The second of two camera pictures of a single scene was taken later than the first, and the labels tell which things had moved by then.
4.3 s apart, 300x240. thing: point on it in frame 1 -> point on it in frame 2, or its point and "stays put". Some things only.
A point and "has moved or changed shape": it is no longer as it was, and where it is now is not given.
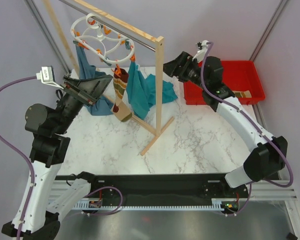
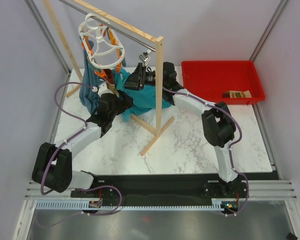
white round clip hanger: [113, 47] has moved or changed shape
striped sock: [120, 107] has moved or changed shape
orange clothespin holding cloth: [132, 58] -> [118, 67]
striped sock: [246, 94] stays put
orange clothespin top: [107, 31] -> [113, 40]
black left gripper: [78, 87] -> [126, 103]
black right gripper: [171, 68] -> [136, 81]
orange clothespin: [78, 34] -> [86, 38]
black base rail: [161, 189] stays put
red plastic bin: [240, 75] stays put
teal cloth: [141, 92] has moved or changed shape
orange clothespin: [117, 71] -> [101, 72]
